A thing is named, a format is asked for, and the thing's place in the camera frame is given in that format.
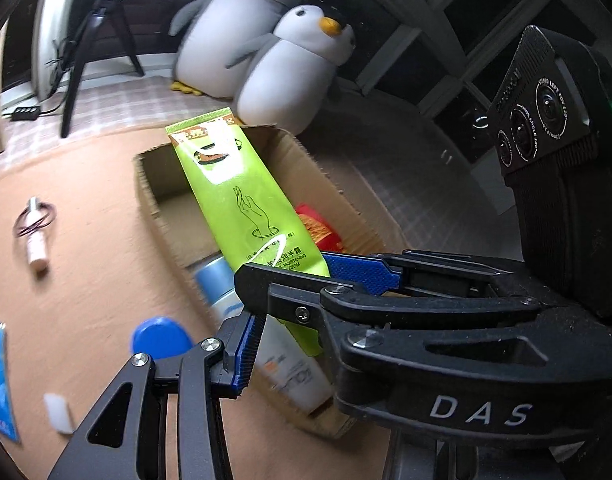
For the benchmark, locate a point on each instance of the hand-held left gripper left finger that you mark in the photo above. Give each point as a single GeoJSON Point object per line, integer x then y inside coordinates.
{"type": "Point", "coordinates": [241, 355]}

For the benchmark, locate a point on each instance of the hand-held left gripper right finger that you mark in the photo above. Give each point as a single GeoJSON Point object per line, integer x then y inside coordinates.
{"type": "Point", "coordinates": [435, 460]}

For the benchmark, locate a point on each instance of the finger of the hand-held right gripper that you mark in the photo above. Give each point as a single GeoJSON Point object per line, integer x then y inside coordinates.
{"type": "Point", "coordinates": [361, 267]}
{"type": "Point", "coordinates": [286, 292]}

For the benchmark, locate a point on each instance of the white bottle with blue cap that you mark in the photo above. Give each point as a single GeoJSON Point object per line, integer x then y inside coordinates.
{"type": "Point", "coordinates": [286, 375]}

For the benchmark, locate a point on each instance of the red cloth bag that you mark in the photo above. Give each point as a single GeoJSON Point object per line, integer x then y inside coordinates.
{"type": "Point", "coordinates": [316, 225]}

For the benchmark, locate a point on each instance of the green cream tube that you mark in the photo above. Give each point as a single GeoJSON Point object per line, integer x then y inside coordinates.
{"type": "Point", "coordinates": [241, 195]}

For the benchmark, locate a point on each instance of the cardboard box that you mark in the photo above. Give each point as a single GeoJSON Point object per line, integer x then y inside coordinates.
{"type": "Point", "coordinates": [153, 185]}

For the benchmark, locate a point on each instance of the small pink bottle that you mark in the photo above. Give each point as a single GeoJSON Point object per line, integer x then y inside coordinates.
{"type": "Point", "coordinates": [37, 247]}

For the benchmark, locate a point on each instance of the small white eraser block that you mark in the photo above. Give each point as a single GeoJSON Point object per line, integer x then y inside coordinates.
{"type": "Point", "coordinates": [58, 412]}

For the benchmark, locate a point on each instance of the small penguin plush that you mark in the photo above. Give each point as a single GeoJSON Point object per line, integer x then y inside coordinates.
{"type": "Point", "coordinates": [281, 75]}

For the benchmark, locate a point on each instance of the large penguin plush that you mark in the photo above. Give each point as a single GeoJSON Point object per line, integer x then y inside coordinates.
{"type": "Point", "coordinates": [221, 35]}

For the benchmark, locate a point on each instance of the black tripod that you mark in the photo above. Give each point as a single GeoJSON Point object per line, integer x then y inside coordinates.
{"type": "Point", "coordinates": [76, 75]}

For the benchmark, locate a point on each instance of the black power strip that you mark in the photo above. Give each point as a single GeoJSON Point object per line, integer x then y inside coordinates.
{"type": "Point", "coordinates": [25, 113]}

